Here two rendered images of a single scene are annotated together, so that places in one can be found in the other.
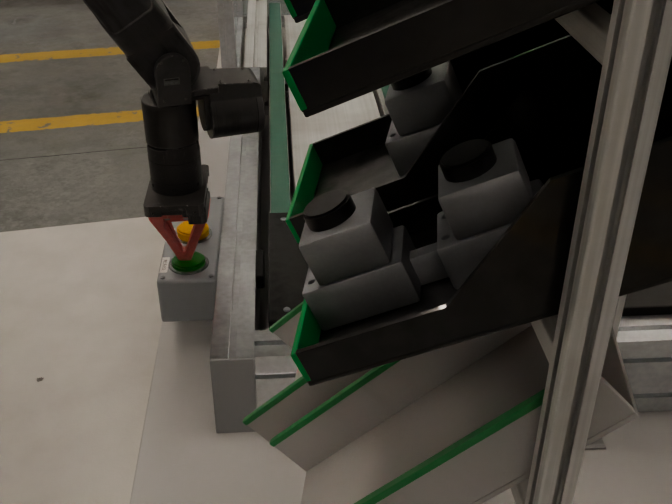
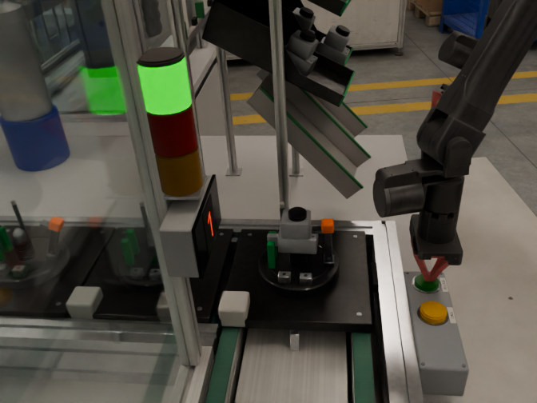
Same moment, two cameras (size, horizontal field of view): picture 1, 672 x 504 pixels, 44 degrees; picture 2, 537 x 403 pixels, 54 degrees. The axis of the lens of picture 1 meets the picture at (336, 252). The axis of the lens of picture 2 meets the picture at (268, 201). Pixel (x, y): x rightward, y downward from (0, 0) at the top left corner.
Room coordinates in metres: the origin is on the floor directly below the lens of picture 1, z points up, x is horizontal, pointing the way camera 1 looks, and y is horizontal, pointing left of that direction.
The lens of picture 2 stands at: (1.54, 0.07, 1.58)
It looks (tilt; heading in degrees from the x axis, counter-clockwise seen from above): 33 degrees down; 192
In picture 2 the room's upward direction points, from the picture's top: 4 degrees counter-clockwise
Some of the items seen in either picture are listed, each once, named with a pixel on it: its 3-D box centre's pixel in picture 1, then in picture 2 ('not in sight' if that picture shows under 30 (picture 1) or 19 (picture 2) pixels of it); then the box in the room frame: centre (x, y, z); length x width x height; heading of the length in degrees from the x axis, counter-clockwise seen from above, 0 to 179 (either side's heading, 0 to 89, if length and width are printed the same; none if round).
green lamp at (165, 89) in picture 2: not in sight; (164, 83); (1.04, -0.14, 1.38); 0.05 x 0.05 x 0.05
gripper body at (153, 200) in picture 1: (175, 169); (437, 223); (0.84, 0.18, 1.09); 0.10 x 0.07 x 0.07; 4
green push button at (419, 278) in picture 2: (189, 266); (426, 285); (0.84, 0.18, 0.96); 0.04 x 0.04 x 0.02
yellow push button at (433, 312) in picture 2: (193, 233); (432, 313); (0.91, 0.18, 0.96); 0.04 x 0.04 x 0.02
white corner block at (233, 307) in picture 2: not in sight; (234, 309); (0.95, -0.13, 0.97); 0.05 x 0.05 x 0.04; 4
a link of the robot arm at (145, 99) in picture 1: (175, 117); (438, 190); (0.84, 0.17, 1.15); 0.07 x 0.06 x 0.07; 110
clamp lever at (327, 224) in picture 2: not in sight; (323, 240); (0.84, 0.00, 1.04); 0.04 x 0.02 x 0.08; 94
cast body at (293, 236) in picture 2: not in sight; (292, 229); (0.84, -0.05, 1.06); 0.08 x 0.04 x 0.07; 92
